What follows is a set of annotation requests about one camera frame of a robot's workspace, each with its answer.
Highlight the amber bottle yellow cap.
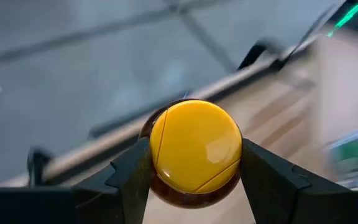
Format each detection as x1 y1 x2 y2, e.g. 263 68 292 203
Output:
138 98 244 210

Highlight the white-capped green label bottle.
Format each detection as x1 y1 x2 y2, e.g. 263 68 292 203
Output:
326 124 358 189

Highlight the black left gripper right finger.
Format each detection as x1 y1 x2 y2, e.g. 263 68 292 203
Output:
240 138 347 224

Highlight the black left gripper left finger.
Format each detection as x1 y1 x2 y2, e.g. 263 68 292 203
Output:
73 138 152 224

